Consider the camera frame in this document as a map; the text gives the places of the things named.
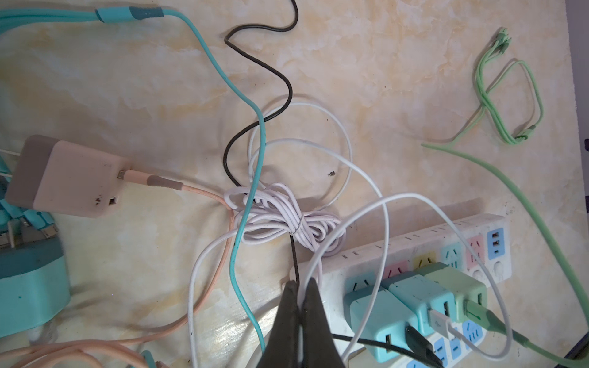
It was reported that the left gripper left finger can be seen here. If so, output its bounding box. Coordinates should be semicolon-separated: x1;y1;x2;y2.
257;281;299;368

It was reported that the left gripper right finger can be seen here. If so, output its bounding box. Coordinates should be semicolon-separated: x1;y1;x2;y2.
301;278;345;368

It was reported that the teal charger plug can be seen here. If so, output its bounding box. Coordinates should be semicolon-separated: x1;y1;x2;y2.
381;271;457;337
344;287;419;350

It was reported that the green charger plug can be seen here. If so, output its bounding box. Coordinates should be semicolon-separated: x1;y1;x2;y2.
415;262;488;323

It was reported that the long multicolour power strip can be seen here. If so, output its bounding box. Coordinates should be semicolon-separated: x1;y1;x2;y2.
287;212;514;368

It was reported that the green usb cable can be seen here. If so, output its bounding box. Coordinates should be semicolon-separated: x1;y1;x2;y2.
420;27;589;368

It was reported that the small blue-socket power strip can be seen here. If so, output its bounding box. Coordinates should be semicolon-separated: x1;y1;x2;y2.
391;320;487;368

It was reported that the teal charger on table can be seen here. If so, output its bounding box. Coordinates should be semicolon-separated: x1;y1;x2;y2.
1;237;71;337

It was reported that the thin white usb cable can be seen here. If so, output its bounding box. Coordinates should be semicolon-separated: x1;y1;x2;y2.
186;100;514;368

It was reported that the black usb cable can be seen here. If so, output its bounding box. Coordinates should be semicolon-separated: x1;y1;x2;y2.
222;0;447;368

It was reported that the pile of chargers and cables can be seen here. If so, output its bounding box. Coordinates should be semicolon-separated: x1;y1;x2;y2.
0;151;348;368

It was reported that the teal usb cable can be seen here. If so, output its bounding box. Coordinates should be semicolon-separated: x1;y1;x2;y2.
0;5;268;355

